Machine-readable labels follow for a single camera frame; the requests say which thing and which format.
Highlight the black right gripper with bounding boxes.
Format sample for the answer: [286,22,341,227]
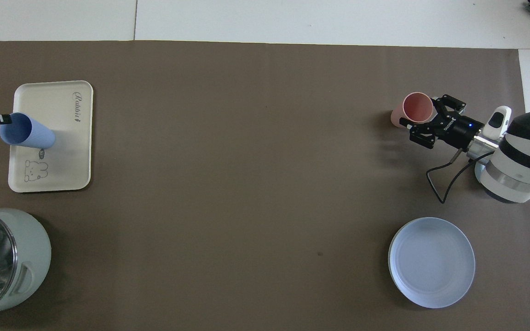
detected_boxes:
[399,94,485,151]

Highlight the pink plastic cup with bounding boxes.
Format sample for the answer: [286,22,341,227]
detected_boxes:
[390,92,434,128]

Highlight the blue ribbed plastic cup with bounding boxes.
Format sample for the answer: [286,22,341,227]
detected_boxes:
[0,113,56,149]

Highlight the cream rabbit print tray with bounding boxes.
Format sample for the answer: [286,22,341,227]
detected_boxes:
[8,80,94,193]

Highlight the light blue bowl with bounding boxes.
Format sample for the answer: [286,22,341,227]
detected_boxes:
[474,161,489,185]

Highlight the mint green steel-lined pot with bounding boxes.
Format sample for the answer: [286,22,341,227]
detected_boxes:
[0,208,52,321]

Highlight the pale blue round plate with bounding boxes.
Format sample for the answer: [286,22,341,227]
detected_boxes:
[388,217,476,309]

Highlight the brown paper table mat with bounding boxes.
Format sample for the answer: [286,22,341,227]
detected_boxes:
[0,40,530,331]

